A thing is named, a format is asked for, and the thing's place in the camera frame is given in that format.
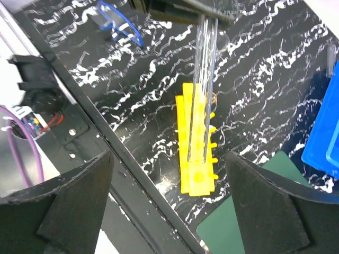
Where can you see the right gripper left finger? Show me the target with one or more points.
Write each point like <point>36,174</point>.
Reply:
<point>61,215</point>

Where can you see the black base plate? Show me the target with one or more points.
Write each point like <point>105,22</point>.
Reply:
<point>137,218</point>

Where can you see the blue plastic compartment bin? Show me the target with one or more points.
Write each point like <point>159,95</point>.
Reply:
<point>321,149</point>

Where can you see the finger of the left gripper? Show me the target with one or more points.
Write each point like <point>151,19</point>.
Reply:
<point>189,11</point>

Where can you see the clear test tube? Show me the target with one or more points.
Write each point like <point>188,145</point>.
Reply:
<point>331,56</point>
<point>202,90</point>

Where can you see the green mat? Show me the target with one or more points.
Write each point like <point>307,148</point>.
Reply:
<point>220,231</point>

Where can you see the clear round flask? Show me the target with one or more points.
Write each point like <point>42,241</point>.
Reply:
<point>222,44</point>

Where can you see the yellow test tube rack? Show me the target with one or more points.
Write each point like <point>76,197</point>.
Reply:
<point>196,179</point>

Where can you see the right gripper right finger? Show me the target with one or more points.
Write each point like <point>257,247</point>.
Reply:
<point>278,215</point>

